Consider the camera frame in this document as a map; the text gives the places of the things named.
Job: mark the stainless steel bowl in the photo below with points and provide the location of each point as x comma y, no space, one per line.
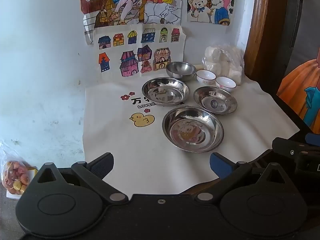
180,70

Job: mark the small stainless steel plate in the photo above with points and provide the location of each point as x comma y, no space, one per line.
225,97

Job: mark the coloured houses drawing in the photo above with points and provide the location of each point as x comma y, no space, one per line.
117,52

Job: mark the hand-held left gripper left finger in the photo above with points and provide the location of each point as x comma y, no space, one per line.
103,163

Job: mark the large stainless steel plate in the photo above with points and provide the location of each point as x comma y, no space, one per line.
192,120

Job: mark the white stick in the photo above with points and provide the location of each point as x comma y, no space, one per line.
199,67

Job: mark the white ceramic bowl red rim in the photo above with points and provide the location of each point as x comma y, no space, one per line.
205,76
225,83

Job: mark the medium stainless steel plate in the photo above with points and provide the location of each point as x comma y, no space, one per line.
172,85

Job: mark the clear bag of snacks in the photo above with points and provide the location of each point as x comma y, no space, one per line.
15,177

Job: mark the plastic bag of white lumps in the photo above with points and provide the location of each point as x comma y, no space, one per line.
225,60

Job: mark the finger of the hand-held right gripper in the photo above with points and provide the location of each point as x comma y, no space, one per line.
313,139
287,147

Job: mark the white printed cloth mat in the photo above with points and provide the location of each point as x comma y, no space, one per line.
120,140

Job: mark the orange dress painting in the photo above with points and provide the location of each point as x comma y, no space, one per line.
297,92

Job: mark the teddy bear drawing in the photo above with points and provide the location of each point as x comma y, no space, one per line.
212,2

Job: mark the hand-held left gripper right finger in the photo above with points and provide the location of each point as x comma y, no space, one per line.
220,166

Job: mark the large coloured figure drawing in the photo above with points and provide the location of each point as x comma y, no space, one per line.
155,7

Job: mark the wooden frame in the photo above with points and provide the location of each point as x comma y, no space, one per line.
260,30

